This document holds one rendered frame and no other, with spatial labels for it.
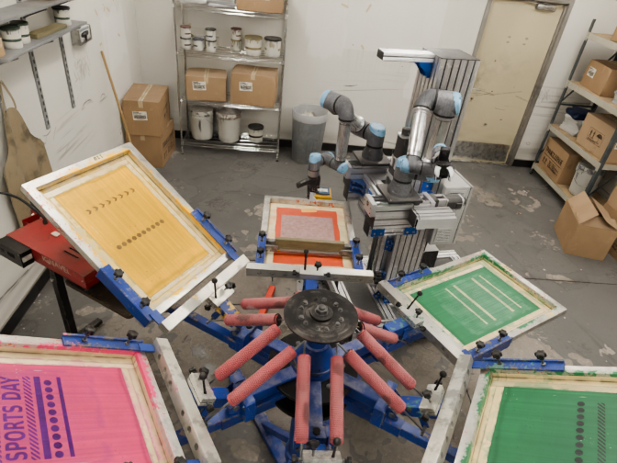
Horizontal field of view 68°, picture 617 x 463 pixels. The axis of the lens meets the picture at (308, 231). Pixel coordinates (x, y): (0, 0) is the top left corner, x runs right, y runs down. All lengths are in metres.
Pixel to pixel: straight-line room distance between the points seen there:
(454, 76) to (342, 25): 3.23
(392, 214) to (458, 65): 0.92
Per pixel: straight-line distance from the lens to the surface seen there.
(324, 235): 2.88
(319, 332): 1.76
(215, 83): 5.68
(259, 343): 1.83
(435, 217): 2.89
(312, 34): 5.93
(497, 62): 6.55
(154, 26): 6.15
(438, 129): 2.68
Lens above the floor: 2.58
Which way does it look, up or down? 34 degrees down
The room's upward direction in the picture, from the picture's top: 7 degrees clockwise
